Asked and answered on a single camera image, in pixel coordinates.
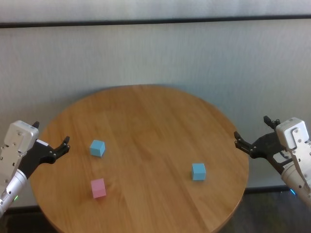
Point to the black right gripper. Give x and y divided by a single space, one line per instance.
266 146

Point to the pink cube block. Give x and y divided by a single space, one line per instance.
98 189

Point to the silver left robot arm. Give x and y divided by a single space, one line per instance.
12 187

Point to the blue cube block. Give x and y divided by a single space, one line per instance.
198 172
97 148

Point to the black horizontal wall strip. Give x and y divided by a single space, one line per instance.
155 20

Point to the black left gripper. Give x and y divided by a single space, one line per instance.
36 155

